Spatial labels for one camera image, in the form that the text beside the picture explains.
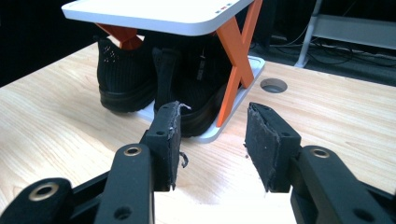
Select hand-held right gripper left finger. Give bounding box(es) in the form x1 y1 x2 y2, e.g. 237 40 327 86
139 101 183 192

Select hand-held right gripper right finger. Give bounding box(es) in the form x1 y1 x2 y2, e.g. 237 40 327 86
244 102 303 193

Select black knit sneaker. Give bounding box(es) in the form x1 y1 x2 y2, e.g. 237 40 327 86
151 32 239 138
95 34 159 114

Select white shoe rack orange legs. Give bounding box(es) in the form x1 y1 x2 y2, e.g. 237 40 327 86
61 0 267 145

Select white-legged wooden desk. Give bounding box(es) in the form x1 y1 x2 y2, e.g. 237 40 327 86
293 0 396 69

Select black cables under desk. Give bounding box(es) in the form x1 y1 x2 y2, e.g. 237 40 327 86
270 32 396 68

